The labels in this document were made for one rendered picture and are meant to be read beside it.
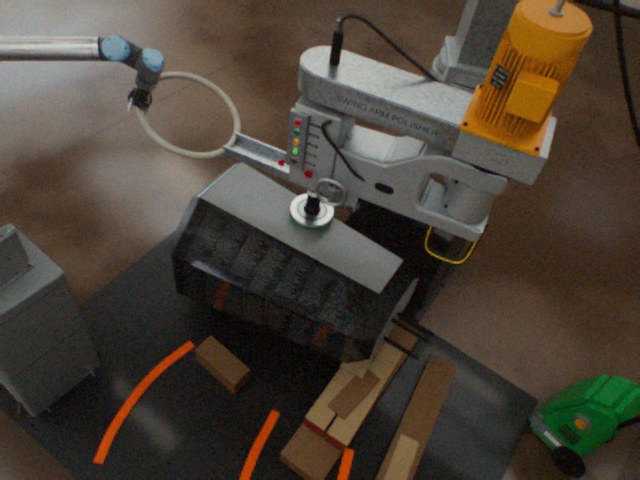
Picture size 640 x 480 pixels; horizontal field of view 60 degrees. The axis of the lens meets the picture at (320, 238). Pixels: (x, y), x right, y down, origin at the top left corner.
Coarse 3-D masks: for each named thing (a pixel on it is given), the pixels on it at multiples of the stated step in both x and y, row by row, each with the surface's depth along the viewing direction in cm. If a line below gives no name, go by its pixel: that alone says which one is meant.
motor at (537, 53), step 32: (544, 0) 171; (512, 32) 168; (544, 32) 161; (576, 32) 160; (512, 64) 173; (544, 64) 168; (480, 96) 190; (512, 96) 171; (544, 96) 167; (480, 128) 190; (512, 128) 187; (544, 128) 194
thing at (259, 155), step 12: (240, 144) 265; (252, 144) 263; (264, 144) 261; (240, 156) 256; (252, 156) 254; (264, 156) 262; (276, 156) 262; (264, 168) 255; (276, 168) 252; (288, 168) 259; (288, 180) 254; (360, 204) 247
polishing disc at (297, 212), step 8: (296, 200) 273; (304, 200) 274; (296, 208) 270; (320, 208) 272; (328, 208) 272; (296, 216) 267; (304, 216) 267; (312, 216) 268; (320, 216) 268; (328, 216) 269; (304, 224) 264; (312, 224) 264; (320, 224) 265
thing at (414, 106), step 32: (320, 64) 207; (352, 64) 209; (384, 64) 212; (320, 96) 208; (352, 96) 202; (384, 96) 199; (416, 96) 201; (448, 96) 203; (416, 128) 200; (448, 128) 195; (480, 160) 197; (512, 160) 192; (544, 160) 187
